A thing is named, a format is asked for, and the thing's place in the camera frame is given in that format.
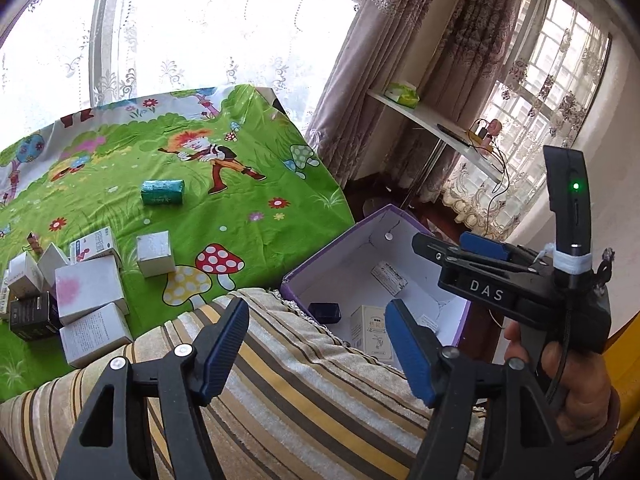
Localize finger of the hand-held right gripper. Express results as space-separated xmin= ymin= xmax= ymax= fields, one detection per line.
xmin=411 ymin=232 xmax=538 ymax=278
xmin=459 ymin=231 xmax=538 ymax=269

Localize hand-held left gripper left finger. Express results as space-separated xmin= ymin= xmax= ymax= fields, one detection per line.
xmin=55 ymin=298 xmax=251 ymax=480

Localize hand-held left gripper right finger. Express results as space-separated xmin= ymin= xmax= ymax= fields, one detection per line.
xmin=386 ymin=298 xmax=576 ymax=480

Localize purple cardboard box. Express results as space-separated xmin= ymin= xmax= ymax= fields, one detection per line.
xmin=280 ymin=203 xmax=473 ymax=376

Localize white box with pink stain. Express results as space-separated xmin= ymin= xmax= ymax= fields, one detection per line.
xmin=54 ymin=256 xmax=127 ymax=325

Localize green packet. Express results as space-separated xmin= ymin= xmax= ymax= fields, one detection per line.
xmin=140 ymin=179 xmax=186 ymax=207

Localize black product box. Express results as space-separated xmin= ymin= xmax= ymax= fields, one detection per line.
xmin=9 ymin=291 xmax=62 ymax=342

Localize person's right forearm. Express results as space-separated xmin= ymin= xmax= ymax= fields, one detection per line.
xmin=565 ymin=307 xmax=640 ymax=480

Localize person's right hand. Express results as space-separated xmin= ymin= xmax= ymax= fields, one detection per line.
xmin=503 ymin=320 xmax=621 ymax=442

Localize cream box with drawing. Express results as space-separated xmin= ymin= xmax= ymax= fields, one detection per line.
xmin=349 ymin=304 xmax=397 ymax=364

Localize white box with striped label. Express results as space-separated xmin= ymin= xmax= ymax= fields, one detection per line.
xmin=371 ymin=261 xmax=409 ymax=296

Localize striped sofa cushion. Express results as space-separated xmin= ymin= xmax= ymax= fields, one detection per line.
xmin=0 ymin=287 xmax=501 ymax=480

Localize small black case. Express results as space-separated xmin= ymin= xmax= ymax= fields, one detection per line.
xmin=308 ymin=302 xmax=342 ymax=325

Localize yellow charger with figurine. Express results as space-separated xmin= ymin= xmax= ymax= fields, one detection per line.
xmin=467 ymin=118 xmax=504 ymax=154

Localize black remote control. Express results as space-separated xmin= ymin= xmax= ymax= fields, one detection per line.
xmin=436 ymin=123 xmax=471 ymax=149

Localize small white square box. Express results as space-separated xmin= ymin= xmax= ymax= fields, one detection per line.
xmin=136 ymin=231 xmax=177 ymax=278

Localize white box with grey text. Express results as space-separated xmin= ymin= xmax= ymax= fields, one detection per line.
xmin=60 ymin=303 xmax=134 ymax=369

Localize green tissue pack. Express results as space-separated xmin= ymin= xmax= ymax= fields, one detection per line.
xmin=384 ymin=81 xmax=420 ymax=109

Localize mauve floral window drape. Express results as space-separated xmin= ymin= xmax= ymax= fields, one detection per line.
xmin=400 ymin=0 xmax=617 ymax=242

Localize blue and white medicine box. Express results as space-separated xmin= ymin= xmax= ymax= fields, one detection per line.
xmin=69 ymin=228 xmax=123 ymax=268

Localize plain white box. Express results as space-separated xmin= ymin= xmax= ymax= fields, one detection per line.
xmin=6 ymin=252 xmax=45 ymax=297
xmin=36 ymin=243 xmax=70 ymax=283

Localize grilled side window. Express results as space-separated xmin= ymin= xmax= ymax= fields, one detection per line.
xmin=480 ymin=0 xmax=614 ymax=173

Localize green cartoon printed sheet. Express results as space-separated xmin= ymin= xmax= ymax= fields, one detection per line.
xmin=0 ymin=84 xmax=357 ymax=404

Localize mauve patterned drape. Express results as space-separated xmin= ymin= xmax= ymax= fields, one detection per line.
xmin=304 ymin=0 xmax=531 ymax=192

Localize white lace sheer curtain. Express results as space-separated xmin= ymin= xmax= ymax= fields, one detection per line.
xmin=0 ymin=0 xmax=363 ymax=133

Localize black charger cable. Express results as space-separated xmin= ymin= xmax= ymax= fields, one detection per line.
xmin=484 ymin=149 xmax=512 ymax=213

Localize white wall shelf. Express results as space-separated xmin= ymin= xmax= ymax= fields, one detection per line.
xmin=367 ymin=88 xmax=506 ymax=184

